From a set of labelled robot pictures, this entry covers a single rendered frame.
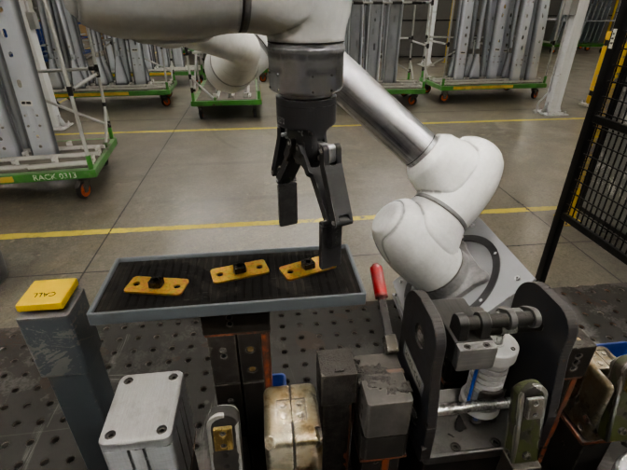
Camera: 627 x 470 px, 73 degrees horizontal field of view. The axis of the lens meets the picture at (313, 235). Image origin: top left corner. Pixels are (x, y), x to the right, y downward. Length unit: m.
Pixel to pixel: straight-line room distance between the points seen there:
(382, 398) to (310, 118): 0.36
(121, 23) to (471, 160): 0.83
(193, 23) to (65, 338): 0.46
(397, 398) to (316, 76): 0.40
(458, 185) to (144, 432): 0.83
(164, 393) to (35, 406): 0.69
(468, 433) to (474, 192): 0.57
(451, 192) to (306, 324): 0.54
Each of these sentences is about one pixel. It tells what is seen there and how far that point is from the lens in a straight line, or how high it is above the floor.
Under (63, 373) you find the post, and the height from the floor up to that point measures 1.03.
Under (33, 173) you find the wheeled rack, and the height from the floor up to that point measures 0.27.
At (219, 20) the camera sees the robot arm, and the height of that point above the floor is 1.50.
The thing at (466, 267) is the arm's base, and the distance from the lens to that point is 1.12.
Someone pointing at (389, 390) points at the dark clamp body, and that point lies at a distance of 0.59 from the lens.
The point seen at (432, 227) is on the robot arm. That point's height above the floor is 1.05.
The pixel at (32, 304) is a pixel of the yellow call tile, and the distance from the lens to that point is 0.69.
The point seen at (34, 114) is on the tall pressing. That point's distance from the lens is 4.44.
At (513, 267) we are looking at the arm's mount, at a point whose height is 0.97.
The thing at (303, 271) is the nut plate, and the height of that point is 1.16.
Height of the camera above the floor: 1.52
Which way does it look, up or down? 29 degrees down
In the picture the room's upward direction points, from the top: straight up
